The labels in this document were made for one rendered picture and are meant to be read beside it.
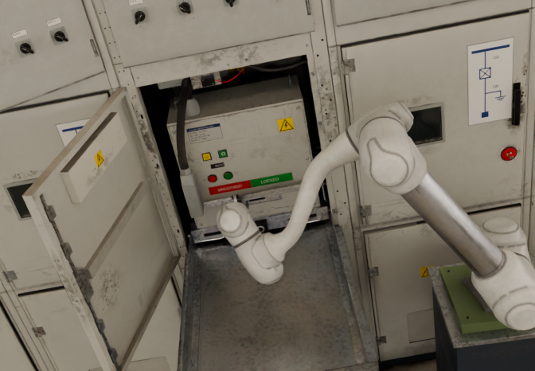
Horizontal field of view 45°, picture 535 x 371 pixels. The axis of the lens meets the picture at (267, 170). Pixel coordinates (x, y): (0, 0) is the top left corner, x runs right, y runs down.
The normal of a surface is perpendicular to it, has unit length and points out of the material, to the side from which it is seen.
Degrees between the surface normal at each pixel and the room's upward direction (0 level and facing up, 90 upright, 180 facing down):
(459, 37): 90
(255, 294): 0
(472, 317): 5
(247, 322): 0
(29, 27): 90
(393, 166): 81
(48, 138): 90
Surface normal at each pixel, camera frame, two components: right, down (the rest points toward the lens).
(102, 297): 0.96, -0.04
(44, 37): 0.53, 0.37
